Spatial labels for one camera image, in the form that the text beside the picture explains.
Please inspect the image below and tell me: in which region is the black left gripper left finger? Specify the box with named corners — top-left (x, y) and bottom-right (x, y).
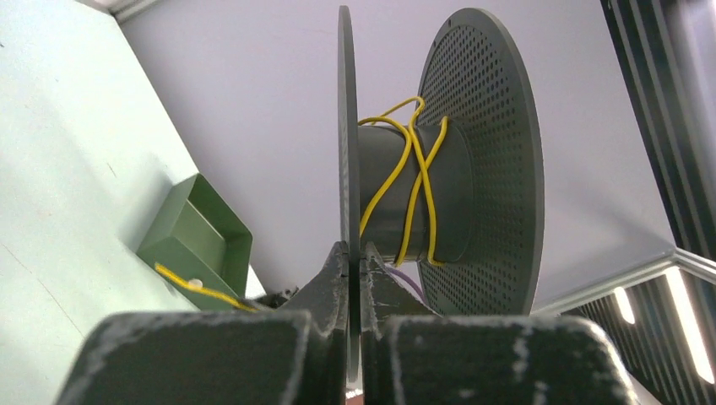
top-left (57, 242), bottom-right (348, 404)

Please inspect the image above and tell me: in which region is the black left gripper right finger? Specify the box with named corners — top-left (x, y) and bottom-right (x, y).
top-left (360, 246), bottom-right (638, 404)

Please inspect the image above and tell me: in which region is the yellow wire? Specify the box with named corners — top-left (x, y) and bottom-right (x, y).
top-left (154, 95), bottom-right (450, 314)

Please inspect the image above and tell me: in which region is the dark grey spool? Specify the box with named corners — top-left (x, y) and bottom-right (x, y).
top-left (338, 6), bottom-right (545, 376)

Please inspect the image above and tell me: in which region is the green tray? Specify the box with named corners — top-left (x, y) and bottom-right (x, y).
top-left (137, 174), bottom-right (253, 299)

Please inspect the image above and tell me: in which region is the right aluminium frame post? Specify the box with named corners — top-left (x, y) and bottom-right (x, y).
top-left (106, 0), bottom-right (161, 24)

